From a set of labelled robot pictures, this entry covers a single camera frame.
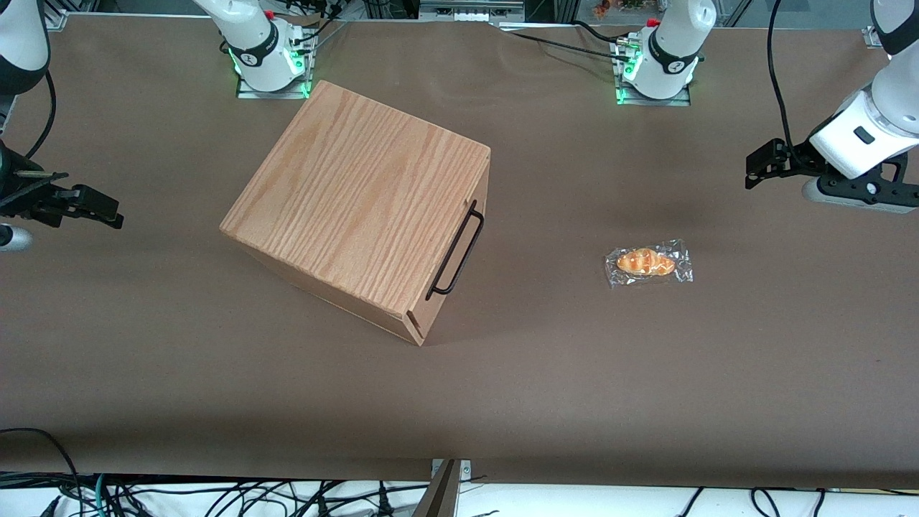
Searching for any aluminium frame rail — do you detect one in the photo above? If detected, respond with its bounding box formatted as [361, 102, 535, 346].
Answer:
[419, 0, 527, 23]

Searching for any oak wooden drawer cabinet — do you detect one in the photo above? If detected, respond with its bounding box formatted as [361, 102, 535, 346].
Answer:
[220, 80, 492, 347]

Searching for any long black cable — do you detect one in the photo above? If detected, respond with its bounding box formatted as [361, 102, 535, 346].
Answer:
[494, 25, 633, 60]

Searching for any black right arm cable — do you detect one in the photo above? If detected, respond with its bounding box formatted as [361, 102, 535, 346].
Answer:
[25, 70, 58, 160]

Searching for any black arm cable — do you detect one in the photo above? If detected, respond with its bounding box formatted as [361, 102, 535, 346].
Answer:
[25, 70, 58, 160]
[766, 0, 795, 148]

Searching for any wooden drawer with black handle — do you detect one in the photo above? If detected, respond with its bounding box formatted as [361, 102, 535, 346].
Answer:
[406, 152, 492, 347]

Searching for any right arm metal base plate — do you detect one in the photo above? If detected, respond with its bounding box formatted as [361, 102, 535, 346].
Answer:
[235, 32, 314, 101]

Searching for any black base cable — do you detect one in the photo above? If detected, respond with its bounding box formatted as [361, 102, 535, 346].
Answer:
[286, 0, 347, 45]

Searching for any small metal bracket plate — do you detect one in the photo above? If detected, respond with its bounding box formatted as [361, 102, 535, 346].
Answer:
[431, 459, 472, 483]

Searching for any brown wedge post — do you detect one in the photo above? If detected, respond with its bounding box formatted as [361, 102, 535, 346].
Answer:
[412, 460, 461, 517]

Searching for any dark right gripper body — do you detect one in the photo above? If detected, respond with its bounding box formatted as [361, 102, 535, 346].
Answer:
[0, 140, 70, 228]

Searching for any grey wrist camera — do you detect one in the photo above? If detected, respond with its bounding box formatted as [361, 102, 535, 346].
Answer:
[0, 224, 34, 253]
[802, 162, 919, 214]

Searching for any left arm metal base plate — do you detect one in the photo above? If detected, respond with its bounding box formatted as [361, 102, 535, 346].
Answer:
[615, 39, 693, 108]

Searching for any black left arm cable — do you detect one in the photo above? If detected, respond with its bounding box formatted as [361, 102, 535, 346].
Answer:
[766, 0, 795, 148]

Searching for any short black cable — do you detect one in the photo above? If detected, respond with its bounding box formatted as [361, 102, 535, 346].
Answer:
[572, 19, 620, 42]

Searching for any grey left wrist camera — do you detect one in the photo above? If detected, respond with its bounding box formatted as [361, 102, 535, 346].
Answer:
[802, 162, 919, 214]

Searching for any bread roll in clear wrapper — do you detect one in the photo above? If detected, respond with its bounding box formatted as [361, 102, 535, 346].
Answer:
[605, 239, 694, 289]

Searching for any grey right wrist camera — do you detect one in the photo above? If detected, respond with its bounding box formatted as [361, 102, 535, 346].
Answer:
[0, 224, 34, 253]

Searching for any black looped cable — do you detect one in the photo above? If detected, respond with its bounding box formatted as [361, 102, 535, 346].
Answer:
[0, 427, 84, 517]

